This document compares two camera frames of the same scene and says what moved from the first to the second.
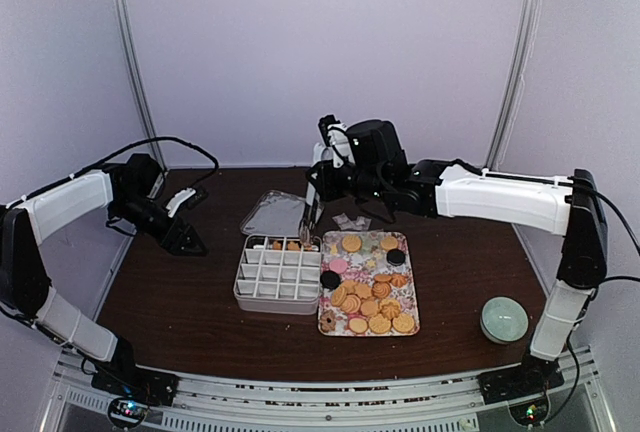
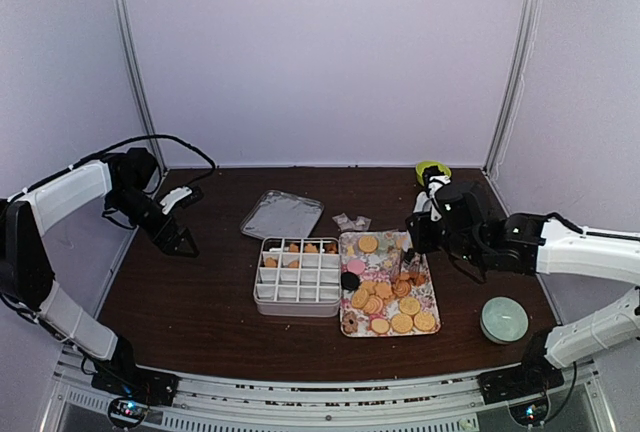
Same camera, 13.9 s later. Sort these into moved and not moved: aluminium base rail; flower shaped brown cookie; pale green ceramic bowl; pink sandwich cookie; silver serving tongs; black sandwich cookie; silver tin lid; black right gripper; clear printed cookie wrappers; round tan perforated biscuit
Moved: black right gripper; flower shaped brown cookie; silver serving tongs; black sandwich cookie; pink sandwich cookie; round tan perforated biscuit
Not moved: aluminium base rail; pale green ceramic bowl; silver tin lid; clear printed cookie wrappers
